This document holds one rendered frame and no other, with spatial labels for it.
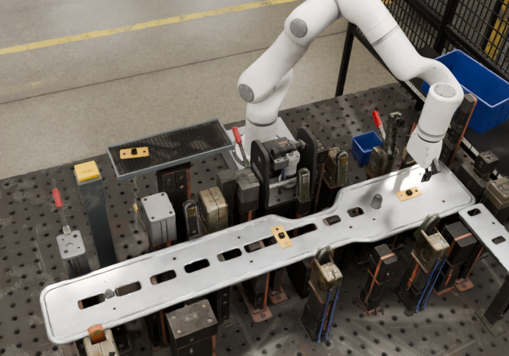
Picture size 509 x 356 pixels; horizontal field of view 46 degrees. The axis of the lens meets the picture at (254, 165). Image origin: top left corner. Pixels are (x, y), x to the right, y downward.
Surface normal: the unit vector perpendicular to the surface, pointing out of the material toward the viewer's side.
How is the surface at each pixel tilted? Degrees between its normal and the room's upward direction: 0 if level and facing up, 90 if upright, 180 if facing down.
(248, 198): 90
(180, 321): 0
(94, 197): 90
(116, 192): 0
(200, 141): 0
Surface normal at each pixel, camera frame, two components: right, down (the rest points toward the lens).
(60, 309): 0.04, -0.69
